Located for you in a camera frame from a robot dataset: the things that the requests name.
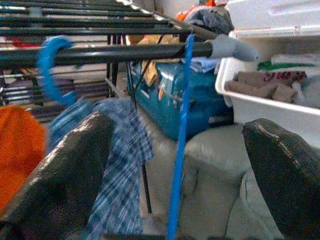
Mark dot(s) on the green garment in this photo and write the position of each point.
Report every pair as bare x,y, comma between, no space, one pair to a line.
282,66

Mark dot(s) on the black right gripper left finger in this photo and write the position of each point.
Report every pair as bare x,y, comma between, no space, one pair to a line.
55,185

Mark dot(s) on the blue plaid shirt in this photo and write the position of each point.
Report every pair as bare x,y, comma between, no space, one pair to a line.
125,162

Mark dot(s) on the teal blue bag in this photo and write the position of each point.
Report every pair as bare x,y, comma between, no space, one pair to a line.
170,100

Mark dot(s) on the light blue towel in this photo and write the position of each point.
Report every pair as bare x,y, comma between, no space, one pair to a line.
203,65

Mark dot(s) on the orange cloth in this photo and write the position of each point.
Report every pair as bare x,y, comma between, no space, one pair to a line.
190,11

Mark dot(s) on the orange printed t-shirt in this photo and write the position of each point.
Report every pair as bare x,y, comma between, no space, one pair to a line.
20,150

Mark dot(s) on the white plastic storage box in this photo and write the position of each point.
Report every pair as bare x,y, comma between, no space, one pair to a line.
262,112

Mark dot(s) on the tan yellow garment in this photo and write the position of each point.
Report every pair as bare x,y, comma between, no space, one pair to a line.
150,72

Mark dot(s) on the black clothes drying rack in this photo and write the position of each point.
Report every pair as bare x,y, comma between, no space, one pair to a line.
100,53

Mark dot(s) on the grey green sofa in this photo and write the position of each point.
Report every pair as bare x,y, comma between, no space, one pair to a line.
215,175

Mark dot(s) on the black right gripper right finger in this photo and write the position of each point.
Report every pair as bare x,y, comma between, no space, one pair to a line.
290,180

